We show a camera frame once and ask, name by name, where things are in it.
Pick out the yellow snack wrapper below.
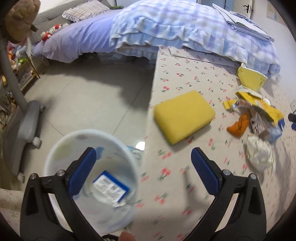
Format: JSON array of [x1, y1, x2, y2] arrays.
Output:
[[223, 91, 285, 128]]

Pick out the brown milk carton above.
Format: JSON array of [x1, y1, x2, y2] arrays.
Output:
[[250, 112, 282, 143]]

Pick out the large white paper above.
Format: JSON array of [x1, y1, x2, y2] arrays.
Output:
[[246, 135, 275, 172]]

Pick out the blue white cardboard box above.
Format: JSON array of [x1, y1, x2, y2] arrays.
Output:
[[92, 170, 130, 205]]

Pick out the orange fruit peel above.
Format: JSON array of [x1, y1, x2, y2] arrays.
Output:
[[227, 113, 250, 138]]

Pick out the yellow torn paper cup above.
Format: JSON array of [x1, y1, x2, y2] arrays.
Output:
[[237, 63, 267, 92]]

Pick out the yellow sponge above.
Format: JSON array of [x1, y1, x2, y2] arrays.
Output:
[[154, 91, 215, 145]]

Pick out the white patterned trash bin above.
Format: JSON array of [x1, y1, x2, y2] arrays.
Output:
[[43, 129, 139, 235]]

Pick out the cherry print tablecloth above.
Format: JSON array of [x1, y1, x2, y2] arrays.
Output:
[[124, 46, 295, 241]]

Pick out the folded striped sheets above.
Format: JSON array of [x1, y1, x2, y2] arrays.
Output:
[[212, 4, 274, 42]]

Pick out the wooden toy shelf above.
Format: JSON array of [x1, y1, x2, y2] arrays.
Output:
[[7, 42, 40, 90]]

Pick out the white door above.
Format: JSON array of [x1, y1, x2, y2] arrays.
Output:
[[232, 0, 267, 19]]

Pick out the red white plush toy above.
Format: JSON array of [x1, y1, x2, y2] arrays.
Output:
[[41, 24, 63, 42]]

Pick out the purple bed sheet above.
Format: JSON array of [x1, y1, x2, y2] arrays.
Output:
[[32, 9, 121, 63]]

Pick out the brown plush blanket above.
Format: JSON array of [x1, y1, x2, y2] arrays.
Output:
[[3, 0, 41, 44]]

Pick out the blue plaid folded blanket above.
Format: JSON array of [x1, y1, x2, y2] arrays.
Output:
[[109, 1, 280, 78]]

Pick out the plaid pillow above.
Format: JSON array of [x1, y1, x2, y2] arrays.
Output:
[[62, 1, 111, 22]]

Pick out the wall socket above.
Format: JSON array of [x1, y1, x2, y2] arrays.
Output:
[[290, 100, 296, 112]]

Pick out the wall map poster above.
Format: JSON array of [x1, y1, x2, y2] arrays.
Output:
[[266, 1, 287, 27]]

